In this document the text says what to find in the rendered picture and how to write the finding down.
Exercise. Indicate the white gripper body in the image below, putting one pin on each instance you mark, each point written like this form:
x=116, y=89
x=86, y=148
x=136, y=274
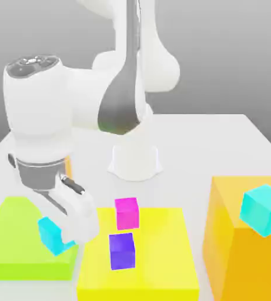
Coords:
x=78, y=216

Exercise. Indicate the small cyan cube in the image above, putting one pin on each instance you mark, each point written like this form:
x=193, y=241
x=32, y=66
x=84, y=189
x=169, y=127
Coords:
x=49, y=235

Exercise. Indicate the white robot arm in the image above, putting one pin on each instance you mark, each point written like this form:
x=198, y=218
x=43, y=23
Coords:
x=38, y=105

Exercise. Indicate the small magenta cube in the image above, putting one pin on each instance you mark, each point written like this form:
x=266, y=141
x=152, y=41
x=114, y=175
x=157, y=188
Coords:
x=127, y=215

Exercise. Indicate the small orange cube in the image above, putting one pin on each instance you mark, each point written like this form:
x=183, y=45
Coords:
x=68, y=168

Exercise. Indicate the small purple cube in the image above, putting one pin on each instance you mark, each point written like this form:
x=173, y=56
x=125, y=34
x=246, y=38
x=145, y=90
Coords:
x=122, y=252

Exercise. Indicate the small turquoise cube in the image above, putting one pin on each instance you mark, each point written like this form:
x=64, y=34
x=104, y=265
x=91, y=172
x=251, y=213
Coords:
x=259, y=209

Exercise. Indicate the large lime green box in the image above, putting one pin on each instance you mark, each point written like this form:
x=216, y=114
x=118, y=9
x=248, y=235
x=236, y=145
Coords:
x=10, y=239

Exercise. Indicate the large yellow box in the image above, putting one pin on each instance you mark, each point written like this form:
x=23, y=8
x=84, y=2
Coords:
x=158, y=254

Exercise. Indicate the large orange box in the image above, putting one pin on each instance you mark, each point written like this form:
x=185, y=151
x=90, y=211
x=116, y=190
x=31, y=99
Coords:
x=250, y=265

